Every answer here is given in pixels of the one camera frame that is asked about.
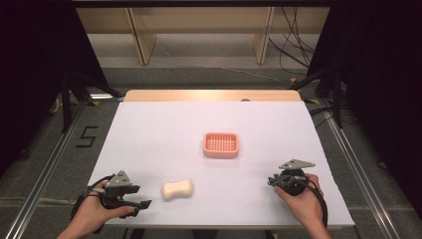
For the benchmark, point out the person's left hand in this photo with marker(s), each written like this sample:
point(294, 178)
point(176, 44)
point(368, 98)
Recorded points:
point(94, 212)

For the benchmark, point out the aluminium floor rail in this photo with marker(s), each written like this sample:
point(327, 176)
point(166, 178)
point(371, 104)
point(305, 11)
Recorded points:
point(43, 176)
point(361, 172)

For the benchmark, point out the white table cover sheet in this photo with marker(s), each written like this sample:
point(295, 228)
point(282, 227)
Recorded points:
point(199, 172)

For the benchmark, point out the black curtain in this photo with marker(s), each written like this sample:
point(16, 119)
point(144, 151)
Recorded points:
point(381, 83)
point(33, 66)

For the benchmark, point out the cream bar of soap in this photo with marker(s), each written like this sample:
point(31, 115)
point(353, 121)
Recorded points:
point(176, 190)

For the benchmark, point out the light wooden shelf unit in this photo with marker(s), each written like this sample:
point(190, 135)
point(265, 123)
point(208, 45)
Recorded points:
point(202, 20)

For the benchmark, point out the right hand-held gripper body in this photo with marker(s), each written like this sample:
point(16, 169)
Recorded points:
point(293, 179)

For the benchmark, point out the pink soap dish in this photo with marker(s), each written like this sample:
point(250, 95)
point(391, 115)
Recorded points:
point(221, 145)

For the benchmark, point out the black metal stand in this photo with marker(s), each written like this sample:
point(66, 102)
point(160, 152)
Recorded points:
point(336, 99)
point(66, 99)

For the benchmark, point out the person's right hand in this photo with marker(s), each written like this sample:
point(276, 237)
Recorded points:
point(303, 202)

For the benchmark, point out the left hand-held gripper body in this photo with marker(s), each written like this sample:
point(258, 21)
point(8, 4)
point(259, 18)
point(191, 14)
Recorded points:
point(118, 182)

